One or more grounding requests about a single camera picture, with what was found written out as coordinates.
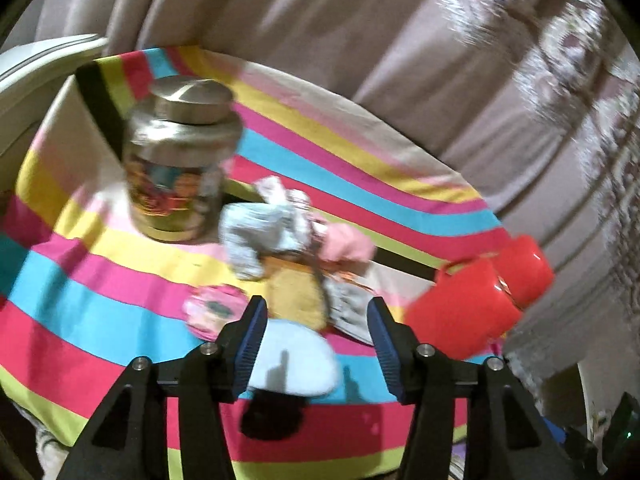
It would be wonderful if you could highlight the white carved furniture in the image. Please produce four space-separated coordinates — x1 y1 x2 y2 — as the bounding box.
0 34 109 162

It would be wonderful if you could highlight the small salmon pink cloth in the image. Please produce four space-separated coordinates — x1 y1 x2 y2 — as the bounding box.
319 222 377 267

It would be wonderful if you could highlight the grey cloth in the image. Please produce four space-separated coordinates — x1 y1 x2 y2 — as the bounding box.
322 279 382 347

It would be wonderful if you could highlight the metal tea tin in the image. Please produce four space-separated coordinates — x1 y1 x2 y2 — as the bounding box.
122 76 244 244

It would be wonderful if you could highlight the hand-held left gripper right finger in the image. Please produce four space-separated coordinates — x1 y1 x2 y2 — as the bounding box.
366 297 577 480

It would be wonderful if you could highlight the striped colourful tablecloth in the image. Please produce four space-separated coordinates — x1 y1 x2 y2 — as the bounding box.
0 45 512 480

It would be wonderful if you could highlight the beige lace-trimmed curtain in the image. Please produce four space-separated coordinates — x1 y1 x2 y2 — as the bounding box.
0 0 640 412

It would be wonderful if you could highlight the red thermos bottle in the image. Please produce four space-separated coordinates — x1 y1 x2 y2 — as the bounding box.
402 233 557 362

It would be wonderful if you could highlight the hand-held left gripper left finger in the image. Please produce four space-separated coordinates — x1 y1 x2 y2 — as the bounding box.
57 294 269 480

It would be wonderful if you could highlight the yellow cloth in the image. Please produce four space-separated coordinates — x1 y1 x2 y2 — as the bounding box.
262 259 329 332

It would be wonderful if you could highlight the houndstooth cloth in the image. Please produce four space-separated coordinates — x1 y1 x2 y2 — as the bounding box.
218 200 314 282

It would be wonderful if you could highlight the light blue terry towel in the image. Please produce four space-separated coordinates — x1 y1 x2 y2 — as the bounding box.
247 317 344 397

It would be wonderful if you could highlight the pink printed pouch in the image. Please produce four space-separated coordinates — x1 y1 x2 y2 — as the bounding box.
182 282 249 342

